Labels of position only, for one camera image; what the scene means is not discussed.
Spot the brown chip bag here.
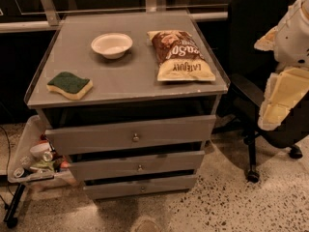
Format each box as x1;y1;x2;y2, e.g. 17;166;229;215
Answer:
148;30;215;81

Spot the black office chair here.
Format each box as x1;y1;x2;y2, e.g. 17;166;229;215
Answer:
220;0;309;183

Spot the grey bottom drawer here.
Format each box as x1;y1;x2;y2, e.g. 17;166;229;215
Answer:
83;175;197;199

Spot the grey top drawer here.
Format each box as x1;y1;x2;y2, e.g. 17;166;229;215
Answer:
45;115;215;155

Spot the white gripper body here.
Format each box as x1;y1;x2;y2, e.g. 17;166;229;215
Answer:
254;26;277;51

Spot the grey drawer cabinet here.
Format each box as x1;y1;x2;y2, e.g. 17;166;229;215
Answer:
25;11;229;187

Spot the black stand leg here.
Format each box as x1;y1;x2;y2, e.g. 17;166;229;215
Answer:
4;184;25;228

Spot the white cup in bin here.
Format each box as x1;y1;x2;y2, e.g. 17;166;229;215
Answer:
30;142;51;159

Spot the green yellow sponge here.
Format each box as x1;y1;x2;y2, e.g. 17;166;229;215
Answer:
46;72;93;101

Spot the metal railing bar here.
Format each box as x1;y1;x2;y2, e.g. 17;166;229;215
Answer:
0;12;228;34

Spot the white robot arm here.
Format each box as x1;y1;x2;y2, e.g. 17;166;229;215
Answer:
254;0;309;131

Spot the clear plastic side bin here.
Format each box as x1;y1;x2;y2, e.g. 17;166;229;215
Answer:
8;115;76;187

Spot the white bowl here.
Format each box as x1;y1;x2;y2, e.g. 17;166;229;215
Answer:
91;33;133;60

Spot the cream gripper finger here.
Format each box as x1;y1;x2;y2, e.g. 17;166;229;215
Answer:
258;67;309;131

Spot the grey drawer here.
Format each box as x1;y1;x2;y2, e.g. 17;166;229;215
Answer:
83;175;197;199
45;115;215;155
70;151;205;181

